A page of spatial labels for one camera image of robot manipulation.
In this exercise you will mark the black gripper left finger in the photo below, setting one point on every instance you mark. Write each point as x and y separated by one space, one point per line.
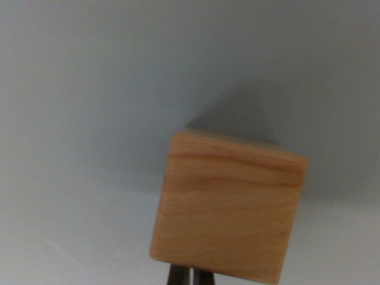
177 276

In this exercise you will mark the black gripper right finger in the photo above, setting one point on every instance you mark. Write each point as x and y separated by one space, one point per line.
204 279

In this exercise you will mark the wooden cube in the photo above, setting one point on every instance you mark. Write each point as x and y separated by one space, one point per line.
228 207

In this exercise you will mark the grey plastic tray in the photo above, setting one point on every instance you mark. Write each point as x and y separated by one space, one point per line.
74 104

